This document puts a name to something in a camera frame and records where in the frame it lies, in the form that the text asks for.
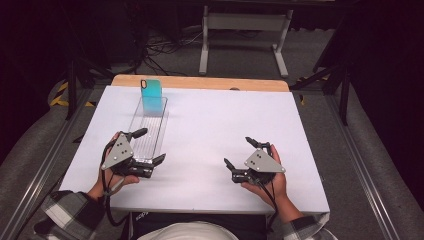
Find aluminium floor rail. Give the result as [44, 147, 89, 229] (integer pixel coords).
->
[325, 94, 416, 240]
[0, 88, 98, 240]

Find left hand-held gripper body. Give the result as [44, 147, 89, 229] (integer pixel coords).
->
[100, 131, 155, 179]

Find white metal table frame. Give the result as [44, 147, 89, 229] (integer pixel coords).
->
[198, 4, 294, 79]

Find person's right hand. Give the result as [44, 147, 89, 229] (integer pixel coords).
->
[241, 143, 288, 210]

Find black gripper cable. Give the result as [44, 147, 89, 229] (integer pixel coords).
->
[258, 181, 280, 233]
[100, 146, 130, 228]

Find iridescent blue phone case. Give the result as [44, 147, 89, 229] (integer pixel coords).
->
[139, 78, 165, 117]

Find white work board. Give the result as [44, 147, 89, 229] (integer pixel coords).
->
[59, 85, 331, 215]

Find person's white clothing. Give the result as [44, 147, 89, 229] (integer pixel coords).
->
[137, 220, 240, 240]

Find clear plastic tray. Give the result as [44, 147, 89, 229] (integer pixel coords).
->
[127, 96, 170, 165]

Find wooden table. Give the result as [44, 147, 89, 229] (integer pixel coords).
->
[110, 74, 290, 93]

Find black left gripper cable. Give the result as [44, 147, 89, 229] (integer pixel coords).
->
[100, 146, 130, 228]

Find yellow black hazard tape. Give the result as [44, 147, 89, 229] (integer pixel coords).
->
[48, 81, 96, 108]

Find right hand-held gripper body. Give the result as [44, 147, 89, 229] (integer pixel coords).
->
[231, 142, 287, 187]

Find tangle of black floor cables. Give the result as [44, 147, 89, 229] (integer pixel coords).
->
[141, 28, 205, 77]

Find dark curtain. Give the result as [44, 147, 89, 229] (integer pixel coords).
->
[0, 0, 146, 164]
[313, 0, 424, 206]

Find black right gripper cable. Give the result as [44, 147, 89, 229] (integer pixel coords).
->
[258, 181, 280, 233]

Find person's left hand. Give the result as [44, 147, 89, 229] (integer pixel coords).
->
[87, 169, 141, 202]

